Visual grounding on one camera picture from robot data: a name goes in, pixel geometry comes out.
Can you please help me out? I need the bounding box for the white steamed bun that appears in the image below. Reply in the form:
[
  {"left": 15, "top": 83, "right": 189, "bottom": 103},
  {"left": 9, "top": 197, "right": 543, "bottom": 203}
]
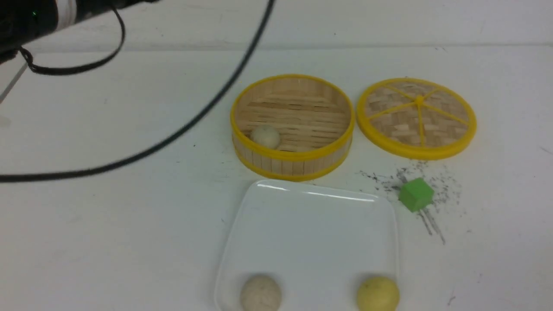
[
  {"left": 249, "top": 125, "right": 281, "bottom": 149},
  {"left": 240, "top": 274, "right": 283, "bottom": 311}
]

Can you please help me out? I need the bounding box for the green cube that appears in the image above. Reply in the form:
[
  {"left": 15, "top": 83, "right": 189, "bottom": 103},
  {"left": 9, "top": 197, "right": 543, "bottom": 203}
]
[{"left": 398, "top": 178, "right": 435, "bottom": 213}]

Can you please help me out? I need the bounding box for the white square plate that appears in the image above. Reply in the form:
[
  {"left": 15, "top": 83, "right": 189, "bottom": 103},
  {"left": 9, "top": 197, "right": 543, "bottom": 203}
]
[{"left": 213, "top": 180, "right": 400, "bottom": 311}]

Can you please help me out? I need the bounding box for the yellow rimmed bamboo steamer basket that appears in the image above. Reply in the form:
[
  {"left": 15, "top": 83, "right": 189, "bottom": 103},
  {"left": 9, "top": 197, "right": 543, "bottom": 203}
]
[{"left": 230, "top": 74, "right": 355, "bottom": 181}]

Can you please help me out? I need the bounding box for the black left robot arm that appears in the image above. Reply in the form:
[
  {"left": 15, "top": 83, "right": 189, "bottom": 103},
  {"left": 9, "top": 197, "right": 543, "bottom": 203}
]
[{"left": 0, "top": 0, "right": 141, "bottom": 64}]

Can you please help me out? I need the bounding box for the yellow rimmed woven steamer lid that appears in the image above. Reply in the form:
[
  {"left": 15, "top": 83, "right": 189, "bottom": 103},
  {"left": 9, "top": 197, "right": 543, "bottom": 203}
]
[{"left": 356, "top": 77, "right": 477, "bottom": 161}]

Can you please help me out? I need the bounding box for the yellow steamed bun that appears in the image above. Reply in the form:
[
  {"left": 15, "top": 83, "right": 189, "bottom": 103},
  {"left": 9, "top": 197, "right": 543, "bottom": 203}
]
[{"left": 356, "top": 276, "right": 400, "bottom": 311}]

